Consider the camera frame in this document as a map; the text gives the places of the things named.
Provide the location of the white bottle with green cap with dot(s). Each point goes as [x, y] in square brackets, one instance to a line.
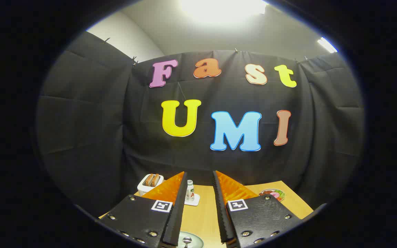
[190, 193]

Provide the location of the bright ceiling light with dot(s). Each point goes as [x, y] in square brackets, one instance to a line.
[222, 8]

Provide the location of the white plate of food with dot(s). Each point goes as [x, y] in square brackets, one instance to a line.
[272, 194]

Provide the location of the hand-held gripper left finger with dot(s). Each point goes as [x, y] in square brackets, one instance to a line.
[179, 213]

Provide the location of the long ceiling lamp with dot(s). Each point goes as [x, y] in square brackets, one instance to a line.
[327, 44]

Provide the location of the pale green plate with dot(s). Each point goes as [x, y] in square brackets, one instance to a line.
[195, 241]

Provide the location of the white square coaster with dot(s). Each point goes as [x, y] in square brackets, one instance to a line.
[195, 201]

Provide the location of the white toaster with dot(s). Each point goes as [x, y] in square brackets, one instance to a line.
[143, 188]

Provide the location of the brown toast slice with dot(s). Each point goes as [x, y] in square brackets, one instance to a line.
[149, 180]
[156, 179]

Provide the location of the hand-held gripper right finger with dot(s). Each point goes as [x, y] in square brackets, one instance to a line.
[221, 213]

